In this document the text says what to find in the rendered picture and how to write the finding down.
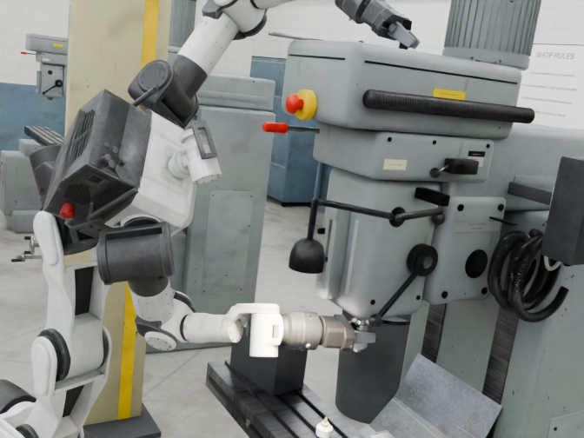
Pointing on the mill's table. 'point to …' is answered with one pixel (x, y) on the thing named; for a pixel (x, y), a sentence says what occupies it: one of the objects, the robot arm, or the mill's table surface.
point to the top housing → (307, 76)
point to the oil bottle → (323, 429)
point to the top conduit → (446, 107)
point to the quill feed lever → (418, 260)
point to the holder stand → (269, 367)
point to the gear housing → (399, 153)
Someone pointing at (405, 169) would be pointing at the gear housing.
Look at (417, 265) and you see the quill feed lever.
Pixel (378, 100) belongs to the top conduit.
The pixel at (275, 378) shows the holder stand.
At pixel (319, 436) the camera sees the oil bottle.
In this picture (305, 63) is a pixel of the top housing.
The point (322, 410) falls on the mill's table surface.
